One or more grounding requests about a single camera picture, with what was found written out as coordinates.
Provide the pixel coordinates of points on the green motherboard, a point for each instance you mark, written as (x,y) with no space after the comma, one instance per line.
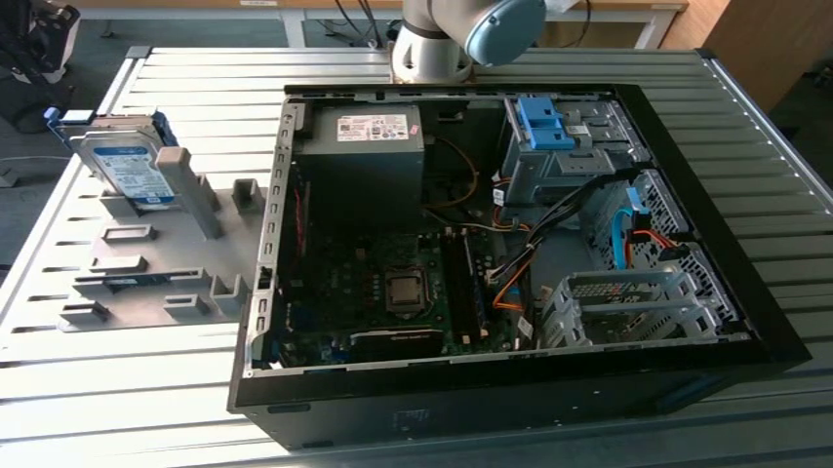
(351,292)

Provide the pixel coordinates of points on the metal optical drive cage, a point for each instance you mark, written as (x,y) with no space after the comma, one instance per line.
(573,170)

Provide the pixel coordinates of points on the grey power supply unit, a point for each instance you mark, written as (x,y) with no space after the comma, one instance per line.
(365,180)

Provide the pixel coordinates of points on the grey parts rack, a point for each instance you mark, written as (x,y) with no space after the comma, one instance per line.
(163,253)

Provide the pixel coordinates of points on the black graphics card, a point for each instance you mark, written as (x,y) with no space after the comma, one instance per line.
(397,343)

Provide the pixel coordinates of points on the black PC case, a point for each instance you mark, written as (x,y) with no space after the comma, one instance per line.
(455,404)

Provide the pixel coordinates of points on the black RAM stick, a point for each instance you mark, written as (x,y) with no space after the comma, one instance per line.
(477,292)

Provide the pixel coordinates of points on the hard disk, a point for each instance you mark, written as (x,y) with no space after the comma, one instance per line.
(123,166)

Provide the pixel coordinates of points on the black mesh waste bin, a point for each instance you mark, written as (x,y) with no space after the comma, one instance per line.
(26,112)

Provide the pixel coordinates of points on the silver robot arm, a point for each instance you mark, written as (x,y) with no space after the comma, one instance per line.
(430,53)

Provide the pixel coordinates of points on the CPU socket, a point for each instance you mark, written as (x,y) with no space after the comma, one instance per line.
(406,309)

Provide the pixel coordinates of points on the grey floor block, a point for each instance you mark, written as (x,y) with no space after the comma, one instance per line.
(8,178)

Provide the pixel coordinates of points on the silver CPU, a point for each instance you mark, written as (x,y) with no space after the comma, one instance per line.
(406,290)

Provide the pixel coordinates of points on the wooden cabinet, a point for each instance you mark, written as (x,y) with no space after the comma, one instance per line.
(768,49)

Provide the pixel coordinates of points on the white frame desk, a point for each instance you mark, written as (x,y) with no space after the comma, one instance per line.
(293,24)

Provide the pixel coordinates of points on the blue drive latch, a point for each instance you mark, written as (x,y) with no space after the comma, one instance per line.
(543,127)

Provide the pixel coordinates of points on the metal disk bay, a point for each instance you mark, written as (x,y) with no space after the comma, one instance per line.
(625,304)

